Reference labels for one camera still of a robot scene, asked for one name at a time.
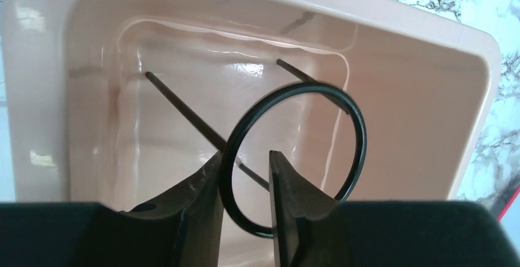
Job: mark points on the pink plastic bin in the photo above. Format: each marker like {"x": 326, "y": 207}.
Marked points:
{"x": 422, "y": 83}

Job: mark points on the black metal ring stand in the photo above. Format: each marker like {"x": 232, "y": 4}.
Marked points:
{"x": 244, "y": 108}

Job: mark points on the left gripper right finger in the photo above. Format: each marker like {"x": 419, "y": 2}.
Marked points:
{"x": 309, "y": 227}

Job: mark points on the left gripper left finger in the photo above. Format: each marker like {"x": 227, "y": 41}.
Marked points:
{"x": 179, "y": 227}

